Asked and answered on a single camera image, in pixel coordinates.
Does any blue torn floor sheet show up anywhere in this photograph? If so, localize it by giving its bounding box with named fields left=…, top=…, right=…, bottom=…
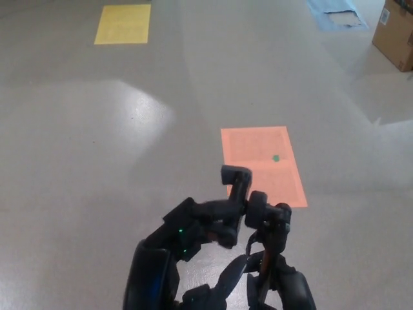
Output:
left=306, top=0, right=368, bottom=32

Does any black telescopic phone stand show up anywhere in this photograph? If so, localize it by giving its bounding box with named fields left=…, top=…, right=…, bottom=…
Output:
left=220, top=165, right=293, bottom=307

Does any brown cardboard box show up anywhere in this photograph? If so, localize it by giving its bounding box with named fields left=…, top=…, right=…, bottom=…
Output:
left=372, top=0, right=413, bottom=72

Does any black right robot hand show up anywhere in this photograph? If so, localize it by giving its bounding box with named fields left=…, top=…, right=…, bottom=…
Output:
left=247, top=251, right=317, bottom=310

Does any orange paper sheet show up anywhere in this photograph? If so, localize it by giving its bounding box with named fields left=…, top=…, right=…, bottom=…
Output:
left=220, top=126, right=308, bottom=208

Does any yellow paper sheet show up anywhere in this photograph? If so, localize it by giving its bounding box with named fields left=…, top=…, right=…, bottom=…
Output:
left=94, top=4, right=152, bottom=45

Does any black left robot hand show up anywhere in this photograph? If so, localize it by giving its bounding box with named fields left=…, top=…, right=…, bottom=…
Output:
left=124, top=196, right=249, bottom=310

